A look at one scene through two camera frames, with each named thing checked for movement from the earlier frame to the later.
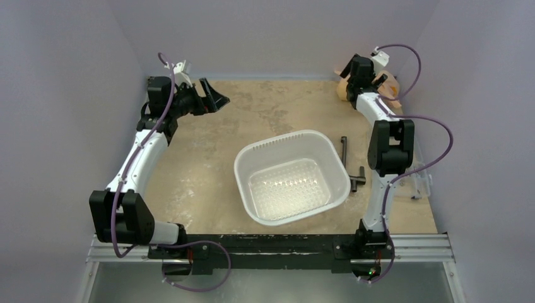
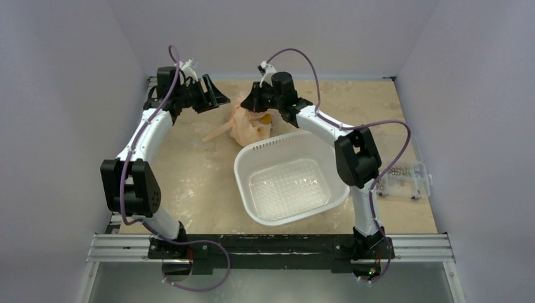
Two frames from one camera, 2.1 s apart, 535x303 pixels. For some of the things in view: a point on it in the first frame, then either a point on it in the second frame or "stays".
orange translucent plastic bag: (390, 88) to (246, 128)
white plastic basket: (289, 177) stays
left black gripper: (212, 103) stays
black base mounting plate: (298, 252) stays
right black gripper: (376, 81) to (257, 98)
